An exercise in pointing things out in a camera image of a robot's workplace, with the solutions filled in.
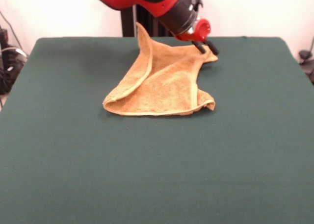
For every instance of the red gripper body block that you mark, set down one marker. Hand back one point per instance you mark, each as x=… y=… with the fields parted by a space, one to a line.
x=202 y=30

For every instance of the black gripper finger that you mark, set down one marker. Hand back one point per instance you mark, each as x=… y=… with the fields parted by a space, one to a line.
x=213 y=47
x=199 y=47

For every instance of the orange terry towel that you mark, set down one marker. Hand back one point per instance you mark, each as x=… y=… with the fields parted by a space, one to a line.
x=166 y=91

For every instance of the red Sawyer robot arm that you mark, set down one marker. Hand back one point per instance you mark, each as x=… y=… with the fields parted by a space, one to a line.
x=152 y=1

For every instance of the small black adapter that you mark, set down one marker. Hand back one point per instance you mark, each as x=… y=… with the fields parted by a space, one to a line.
x=305 y=55

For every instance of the dark green table cloth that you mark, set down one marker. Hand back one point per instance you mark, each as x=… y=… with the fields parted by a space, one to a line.
x=196 y=148

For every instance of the black floor object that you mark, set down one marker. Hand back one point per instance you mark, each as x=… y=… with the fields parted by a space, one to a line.
x=310 y=73

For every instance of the black upright power adapter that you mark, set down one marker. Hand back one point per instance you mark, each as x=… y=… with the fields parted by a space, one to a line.
x=3 y=37

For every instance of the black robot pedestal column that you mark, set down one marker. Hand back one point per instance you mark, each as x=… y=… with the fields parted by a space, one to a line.
x=127 y=25

